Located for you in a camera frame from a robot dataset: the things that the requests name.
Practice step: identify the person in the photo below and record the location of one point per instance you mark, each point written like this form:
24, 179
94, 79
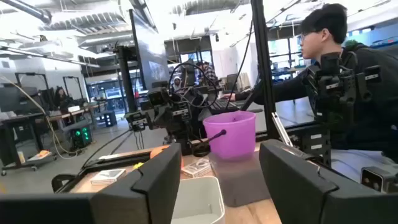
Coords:
207, 73
388, 93
63, 98
177, 84

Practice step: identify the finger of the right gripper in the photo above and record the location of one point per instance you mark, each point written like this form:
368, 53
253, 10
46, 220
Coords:
187, 133
139, 140

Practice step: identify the orange foam die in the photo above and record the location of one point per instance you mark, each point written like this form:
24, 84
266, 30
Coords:
158, 151

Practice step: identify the black rolling table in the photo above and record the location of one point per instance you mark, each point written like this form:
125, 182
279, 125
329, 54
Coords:
18, 130

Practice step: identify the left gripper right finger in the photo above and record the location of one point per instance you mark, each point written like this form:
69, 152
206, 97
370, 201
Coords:
298, 193

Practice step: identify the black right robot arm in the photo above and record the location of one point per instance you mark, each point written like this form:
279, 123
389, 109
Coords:
199, 102

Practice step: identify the computer tower green lights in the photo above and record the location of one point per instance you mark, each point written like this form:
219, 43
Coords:
81, 136

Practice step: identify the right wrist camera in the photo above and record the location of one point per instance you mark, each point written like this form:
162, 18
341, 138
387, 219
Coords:
158, 96

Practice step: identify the white plastic bin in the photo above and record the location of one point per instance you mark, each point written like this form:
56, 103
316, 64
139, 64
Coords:
199, 202

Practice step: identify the black table frame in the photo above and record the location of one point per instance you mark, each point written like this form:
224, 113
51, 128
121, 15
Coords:
262, 62

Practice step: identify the black computer tower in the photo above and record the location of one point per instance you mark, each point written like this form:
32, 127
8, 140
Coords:
108, 119

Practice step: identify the purple plastic bucket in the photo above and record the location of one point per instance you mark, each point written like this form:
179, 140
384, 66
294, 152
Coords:
233, 137

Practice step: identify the silver camera box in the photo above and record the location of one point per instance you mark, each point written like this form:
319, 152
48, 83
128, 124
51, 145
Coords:
379, 180

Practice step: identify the yellow toy brick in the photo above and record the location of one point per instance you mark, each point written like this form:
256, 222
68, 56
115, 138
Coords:
138, 165

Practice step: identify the wooden workbench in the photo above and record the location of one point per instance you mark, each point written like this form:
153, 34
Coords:
62, 115

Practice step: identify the smoky transparent tray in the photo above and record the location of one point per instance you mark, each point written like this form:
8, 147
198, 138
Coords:
239, 180

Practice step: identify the black computer monitor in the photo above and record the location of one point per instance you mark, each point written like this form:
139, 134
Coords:
152, 53

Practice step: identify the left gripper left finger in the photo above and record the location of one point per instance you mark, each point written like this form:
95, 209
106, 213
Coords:
149, 193

